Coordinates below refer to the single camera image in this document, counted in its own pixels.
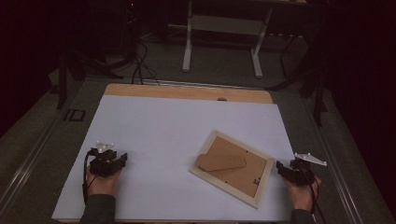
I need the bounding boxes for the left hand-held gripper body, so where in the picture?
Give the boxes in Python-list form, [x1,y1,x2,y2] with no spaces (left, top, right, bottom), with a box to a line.
[89,140,119,178]

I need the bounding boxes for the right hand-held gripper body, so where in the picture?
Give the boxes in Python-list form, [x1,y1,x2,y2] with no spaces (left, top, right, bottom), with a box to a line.
[289,152,328,188]

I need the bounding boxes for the wooden picture frame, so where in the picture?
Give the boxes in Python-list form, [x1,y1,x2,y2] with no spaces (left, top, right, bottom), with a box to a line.
[188,130,276,209]

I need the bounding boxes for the person's left hand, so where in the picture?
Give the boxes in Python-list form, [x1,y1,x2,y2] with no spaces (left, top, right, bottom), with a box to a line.
[86,166,123,198]

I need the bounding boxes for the person's right hand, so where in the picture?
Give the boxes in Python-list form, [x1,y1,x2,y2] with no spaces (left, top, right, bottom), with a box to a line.
[284,175,321,213]

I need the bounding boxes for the black floor socket plate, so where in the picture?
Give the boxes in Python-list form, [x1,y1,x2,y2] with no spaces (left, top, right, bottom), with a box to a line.
[63,108,87,122]

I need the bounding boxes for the black metal stand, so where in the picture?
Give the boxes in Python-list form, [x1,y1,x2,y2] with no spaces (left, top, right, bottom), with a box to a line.
[264,29,330,127]
[55,50,125,110]

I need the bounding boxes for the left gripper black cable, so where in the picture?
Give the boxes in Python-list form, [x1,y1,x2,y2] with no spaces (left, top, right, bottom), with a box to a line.
[81,148,95,205]

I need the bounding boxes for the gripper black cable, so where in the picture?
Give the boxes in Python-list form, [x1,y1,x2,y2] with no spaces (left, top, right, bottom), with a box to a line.
[298,166,327,224]
[81,148,95,205]

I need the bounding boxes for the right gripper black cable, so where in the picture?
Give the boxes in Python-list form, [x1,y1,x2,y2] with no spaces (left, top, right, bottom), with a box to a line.
[298,166,327,224]

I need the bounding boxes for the metal floor rail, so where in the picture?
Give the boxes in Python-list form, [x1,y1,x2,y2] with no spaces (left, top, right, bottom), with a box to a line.
[0,118,64,214]
[303,92,364,224]

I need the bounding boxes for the black floor cables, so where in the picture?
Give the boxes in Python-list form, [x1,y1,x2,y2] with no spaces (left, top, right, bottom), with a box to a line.
[131,40,161,86]

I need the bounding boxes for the white metal desk frame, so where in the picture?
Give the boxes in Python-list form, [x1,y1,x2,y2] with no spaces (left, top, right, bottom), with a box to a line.
[181,0,275,78]

